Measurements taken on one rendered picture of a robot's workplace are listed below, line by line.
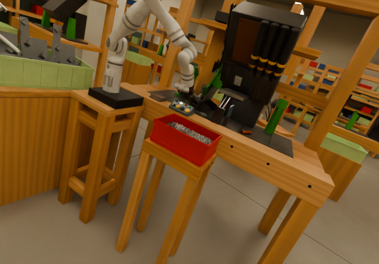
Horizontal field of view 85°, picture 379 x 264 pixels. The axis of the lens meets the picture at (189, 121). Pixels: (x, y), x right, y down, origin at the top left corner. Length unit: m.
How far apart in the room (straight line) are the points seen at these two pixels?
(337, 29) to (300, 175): 10.70
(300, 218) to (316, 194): 0.17
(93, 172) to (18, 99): 0.58
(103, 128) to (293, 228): 1.21
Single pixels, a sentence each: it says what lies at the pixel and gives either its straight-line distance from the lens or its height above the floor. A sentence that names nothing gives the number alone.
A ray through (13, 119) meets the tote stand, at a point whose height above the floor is 0.62.
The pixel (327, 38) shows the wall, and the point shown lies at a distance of 11.65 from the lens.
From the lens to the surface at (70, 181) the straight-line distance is 1.70.
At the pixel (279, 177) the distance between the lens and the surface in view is 1.27.
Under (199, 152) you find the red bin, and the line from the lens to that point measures 0.98.
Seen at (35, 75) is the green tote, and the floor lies 0.87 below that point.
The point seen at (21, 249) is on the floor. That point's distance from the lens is 1.65.
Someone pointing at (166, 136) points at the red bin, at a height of 0.86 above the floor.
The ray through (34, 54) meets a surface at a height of 0.94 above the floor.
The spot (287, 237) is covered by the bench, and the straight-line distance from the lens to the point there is 1.46.
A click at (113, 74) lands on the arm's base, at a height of 1.01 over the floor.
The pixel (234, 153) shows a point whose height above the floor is 0.82.
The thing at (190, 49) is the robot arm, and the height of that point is 1.29.
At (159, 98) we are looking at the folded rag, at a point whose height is 0.92.
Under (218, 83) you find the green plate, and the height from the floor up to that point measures 1.14.
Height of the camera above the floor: 1.29
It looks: 19 degrees down
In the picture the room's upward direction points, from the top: 19 degrees clockwise
